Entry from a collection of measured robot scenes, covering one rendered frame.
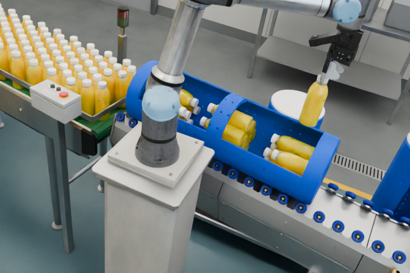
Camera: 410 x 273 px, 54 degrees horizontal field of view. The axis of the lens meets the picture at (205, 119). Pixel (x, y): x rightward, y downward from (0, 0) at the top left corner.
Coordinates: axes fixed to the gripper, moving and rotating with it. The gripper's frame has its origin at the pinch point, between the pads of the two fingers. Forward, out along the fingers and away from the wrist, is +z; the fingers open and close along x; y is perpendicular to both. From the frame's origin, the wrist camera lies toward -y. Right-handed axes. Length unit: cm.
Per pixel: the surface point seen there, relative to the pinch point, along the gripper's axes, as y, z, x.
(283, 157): -2.5, 31.6, -10.6
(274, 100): -25, 40, 41
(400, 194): 47, 66, 46
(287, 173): 1.7, 32.5, -17.2
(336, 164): 12, 144, 156
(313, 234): 19, 56, -16
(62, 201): -99, 100, -34
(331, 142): 11.2, 21.1, -3.8
